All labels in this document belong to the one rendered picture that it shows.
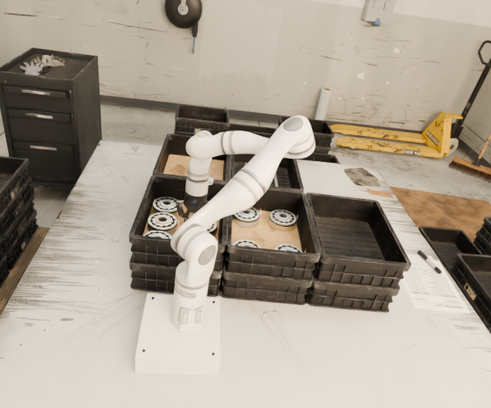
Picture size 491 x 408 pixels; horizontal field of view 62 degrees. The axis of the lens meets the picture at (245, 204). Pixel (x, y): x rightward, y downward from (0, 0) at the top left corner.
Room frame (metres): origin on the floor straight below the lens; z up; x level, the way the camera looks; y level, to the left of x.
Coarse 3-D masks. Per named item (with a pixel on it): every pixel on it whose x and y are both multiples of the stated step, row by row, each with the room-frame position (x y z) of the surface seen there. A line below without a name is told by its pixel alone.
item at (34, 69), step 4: (24, 64) 2.54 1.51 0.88; (28, 64) 2.54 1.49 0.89; (32, 64) 2.55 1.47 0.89; (36, 64) 2.56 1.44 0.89; (40, 64) 2.58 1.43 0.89; (20, 68) 2.46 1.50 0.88; (24, 68) 2.45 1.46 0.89; (28, 68) 2.47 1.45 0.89; (32, 68) 2.48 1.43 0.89; (36, 68) 2.49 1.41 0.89; (40, 68) 2.51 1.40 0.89; (44, 68) 2.55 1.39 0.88; (28, 72) 2.41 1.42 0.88; (32, 72) 2.42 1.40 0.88; (36, 72) 2.44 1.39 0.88; (40, 72) 2.47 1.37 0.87; (44, 72) 2.50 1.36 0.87
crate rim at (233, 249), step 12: (288, 192) 1.40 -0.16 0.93; (300, 192) 1.41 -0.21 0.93; (228, 216) 1.16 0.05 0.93; (228, 228) 1.09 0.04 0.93; (312, 228) 1.17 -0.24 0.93; (228, 240) 1.03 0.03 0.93; (312, 240) 1.11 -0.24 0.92; (228, 252) 1.00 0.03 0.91; (240, 252) 1.00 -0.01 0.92; (252, 252) 1.00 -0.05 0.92; (264, 252) 1.01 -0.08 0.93; (276, 252) 1.01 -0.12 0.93; (288, 252) 1.02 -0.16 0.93
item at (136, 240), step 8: (152, 176) 1.34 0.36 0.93; (160, 176) 1.35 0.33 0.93; (168, 176) 1.36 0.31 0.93; (152, 184) 1.30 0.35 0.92; (216, 184) 1.37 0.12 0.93; (224, 184) 1.38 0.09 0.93; (144, 200) 1.20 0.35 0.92; (136, 216) 1.08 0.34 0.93; (136, 224) 1.04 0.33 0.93; (224, 224) 1.11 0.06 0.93; (224, 232) 1.09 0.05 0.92; (136, 240) 0.97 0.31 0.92; (144, 240) 0.97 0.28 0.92; (152, 240) 0.97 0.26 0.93; (160, 240) 0.98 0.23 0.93; (168, 240) 0.98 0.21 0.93; (224, 240) 1.03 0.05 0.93; (224, 248) 1.00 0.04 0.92
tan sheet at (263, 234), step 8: (264, 216) 1.35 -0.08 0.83; (232, 224) 1.26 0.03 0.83; (256, 224) 1.29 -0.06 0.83; (264, 224) 1.30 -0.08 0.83; (296, 224) 1.33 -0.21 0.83; (232, 232) 1.21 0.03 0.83; (240, 232) 1.22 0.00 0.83; (248, 232) 1.23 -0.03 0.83; (256, 232) 1.24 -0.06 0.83; (264, 232) 1.24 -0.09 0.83; (272, 232) 1.25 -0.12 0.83; (280, 232) 1.26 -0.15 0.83; (288, 232) 1.27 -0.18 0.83; (296, 232) 1.28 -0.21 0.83; (232, 240) 1.16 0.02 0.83; (256, 240) 1.19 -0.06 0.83; (264, 240) 1.19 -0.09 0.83; (272, 240) 1.20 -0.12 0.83; (280, 240) 1.21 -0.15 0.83; (288, 240) 1.22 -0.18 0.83; (296, 240) 1.23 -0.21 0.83; (264, 248) 1.15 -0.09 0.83; (272, 248) 1.16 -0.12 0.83
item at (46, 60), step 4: (44, 56) 2.75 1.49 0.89; (48, 56) 2.76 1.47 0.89; (52, 56) 2.79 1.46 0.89; (36, 60) 2.68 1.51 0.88; (40, 60) 2.70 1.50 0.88; (44, 60) 2.68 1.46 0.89; (48, 60) 2.70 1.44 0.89; (52, 60) 2.72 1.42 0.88; (56, 60) 2.73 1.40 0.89; (60, 60) 2.78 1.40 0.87; (64, 60) 2.81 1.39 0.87; (44, 64) 2.63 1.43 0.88; (48, 64) 2.64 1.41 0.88; (52, 64) 2.66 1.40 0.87; (56, 64) 2.68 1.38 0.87; (60, 64) 2.70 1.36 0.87
